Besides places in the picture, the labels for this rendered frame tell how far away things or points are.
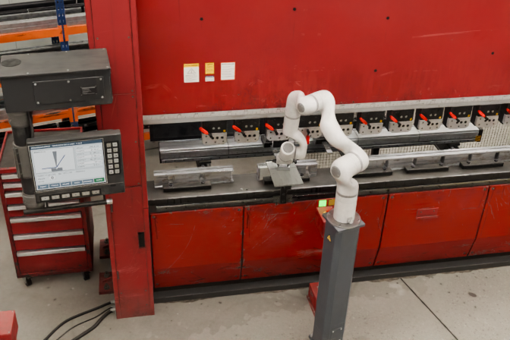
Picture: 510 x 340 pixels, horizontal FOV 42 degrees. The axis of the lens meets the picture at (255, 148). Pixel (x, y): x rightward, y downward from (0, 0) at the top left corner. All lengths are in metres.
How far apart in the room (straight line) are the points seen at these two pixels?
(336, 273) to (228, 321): 0.96
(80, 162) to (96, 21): 0.71
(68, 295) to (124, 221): 0.95
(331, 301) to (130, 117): 1.61
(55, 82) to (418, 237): 2.75
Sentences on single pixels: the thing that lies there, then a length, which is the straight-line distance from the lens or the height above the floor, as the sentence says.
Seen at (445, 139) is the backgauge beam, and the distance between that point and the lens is 4.89.
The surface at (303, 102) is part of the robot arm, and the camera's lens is 3.52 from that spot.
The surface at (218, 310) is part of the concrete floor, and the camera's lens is 4.60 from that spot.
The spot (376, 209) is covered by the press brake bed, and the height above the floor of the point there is 0.65.
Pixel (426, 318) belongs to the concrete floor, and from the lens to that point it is 4.75.
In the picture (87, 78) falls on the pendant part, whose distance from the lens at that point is 3.21.
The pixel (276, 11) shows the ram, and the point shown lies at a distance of 3.74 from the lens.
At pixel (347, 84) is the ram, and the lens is 4.05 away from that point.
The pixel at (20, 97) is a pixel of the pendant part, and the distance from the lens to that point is 3.26.
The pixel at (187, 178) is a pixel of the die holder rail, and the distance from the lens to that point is 4.17.
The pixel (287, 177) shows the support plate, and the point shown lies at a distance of 4.07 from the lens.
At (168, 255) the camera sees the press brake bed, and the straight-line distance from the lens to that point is 4.37.
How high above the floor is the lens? 3.26
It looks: 31 degrees down
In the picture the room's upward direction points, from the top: 2 degrees clockwise
